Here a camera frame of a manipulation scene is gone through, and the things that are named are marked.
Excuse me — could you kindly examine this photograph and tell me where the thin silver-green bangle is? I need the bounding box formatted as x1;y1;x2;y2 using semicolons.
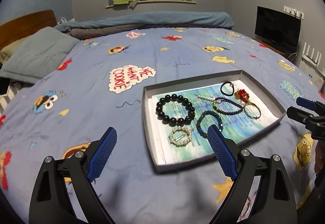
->
244;102;261;119

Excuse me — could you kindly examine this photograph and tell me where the red bead gold ornament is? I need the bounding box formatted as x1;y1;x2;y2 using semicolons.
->
234;89;249;103

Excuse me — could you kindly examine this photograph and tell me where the black flat monitor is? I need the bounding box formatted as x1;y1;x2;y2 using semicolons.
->
255;6;301;53

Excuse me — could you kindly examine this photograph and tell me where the straight pearl hair pin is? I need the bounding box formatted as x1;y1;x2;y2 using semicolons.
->
195;94;215;102

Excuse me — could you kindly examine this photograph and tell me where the round pearl hair clip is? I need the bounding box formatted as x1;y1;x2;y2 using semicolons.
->
168;127;194;147

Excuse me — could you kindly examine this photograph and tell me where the printed blue-green paper sheet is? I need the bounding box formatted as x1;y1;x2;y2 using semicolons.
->
151;79;278;165

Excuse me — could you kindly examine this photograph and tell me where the grey shallow cardboard tray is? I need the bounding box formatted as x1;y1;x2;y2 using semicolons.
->
141;69;287;173

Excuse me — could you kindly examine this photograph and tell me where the blue cartoon print bedspread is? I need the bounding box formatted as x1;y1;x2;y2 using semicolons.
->
1;28;323;223

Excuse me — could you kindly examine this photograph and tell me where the grey-green pillow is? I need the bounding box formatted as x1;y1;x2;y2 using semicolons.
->
1;27;79;84

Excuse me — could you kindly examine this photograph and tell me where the wooden headboard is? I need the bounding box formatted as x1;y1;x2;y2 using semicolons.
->
0;10;57;49

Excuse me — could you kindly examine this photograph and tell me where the folded blue grey blanket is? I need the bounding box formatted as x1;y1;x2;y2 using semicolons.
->
54;11;234;40

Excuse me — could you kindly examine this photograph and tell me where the black hair tie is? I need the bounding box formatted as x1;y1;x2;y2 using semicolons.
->
220;81;235;96

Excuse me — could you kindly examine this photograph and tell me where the dark blue bead necklace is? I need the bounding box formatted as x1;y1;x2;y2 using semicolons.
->
212;96;245;115

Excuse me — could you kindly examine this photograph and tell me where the blue crystal bead bracelet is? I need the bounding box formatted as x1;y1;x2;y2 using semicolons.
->
195;110;224;139

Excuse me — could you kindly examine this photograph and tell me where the white wall hook rack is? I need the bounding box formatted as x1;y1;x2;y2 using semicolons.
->
283;6;304;20

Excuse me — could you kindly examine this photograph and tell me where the black large bead bracelet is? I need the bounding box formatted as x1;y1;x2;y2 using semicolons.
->
155;94;196;127

